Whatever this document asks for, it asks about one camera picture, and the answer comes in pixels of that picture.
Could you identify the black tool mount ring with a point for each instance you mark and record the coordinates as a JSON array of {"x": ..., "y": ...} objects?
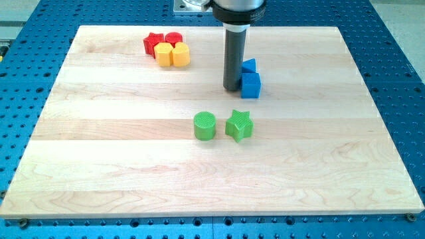
[{"x": 238, "y": 12}]

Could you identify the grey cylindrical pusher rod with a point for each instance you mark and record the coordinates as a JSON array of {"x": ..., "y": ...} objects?
[{"x": 234, "y": 43}]

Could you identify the blue cube block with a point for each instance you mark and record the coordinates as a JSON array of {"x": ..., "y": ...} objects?
[{"x": 250, "y": 85}]

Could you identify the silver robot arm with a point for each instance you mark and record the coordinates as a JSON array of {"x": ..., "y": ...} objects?
[{"x": 236, "y": 17}]

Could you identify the blue triangular block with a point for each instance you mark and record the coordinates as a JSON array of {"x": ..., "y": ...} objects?
[{"x": 249, "y": 66}]

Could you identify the yellow heart block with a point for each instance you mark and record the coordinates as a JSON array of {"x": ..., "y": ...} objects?
[{"x": 181, "y": 54}]

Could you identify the red cylinder block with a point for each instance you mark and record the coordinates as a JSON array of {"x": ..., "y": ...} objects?
[{"x": 173, "y": 38}]

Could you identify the yellow hexagon block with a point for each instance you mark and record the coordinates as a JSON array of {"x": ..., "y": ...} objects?
[{"x": 163, "y": 54}]

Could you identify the red star block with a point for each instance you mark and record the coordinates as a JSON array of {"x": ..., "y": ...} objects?
[{"x": 151, "y": 41}]

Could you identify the green star block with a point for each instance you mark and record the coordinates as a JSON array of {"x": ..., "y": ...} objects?
[{"x": 239, "y": 125}]

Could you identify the green cylinder block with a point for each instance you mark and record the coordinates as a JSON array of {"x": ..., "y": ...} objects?
[{"x": 204, "y": 126}]

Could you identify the light wooden board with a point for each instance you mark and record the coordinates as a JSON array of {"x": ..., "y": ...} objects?
[{"x": 116, "y": 135}]

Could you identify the right board clamp screw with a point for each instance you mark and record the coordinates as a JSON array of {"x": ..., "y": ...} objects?
[{"x": 410, "y": 217}]

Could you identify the board clamp screw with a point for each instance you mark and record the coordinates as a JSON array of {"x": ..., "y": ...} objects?
[
  {"x": 410, "y": 217},
  {"x": 23, "y": 223}
]

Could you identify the left board clamp screw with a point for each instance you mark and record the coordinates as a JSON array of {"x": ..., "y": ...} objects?
[{"x": 23, "y": 223}]

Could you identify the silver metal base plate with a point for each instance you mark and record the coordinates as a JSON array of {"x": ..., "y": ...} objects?
[{"x": 189, "y": 6}]

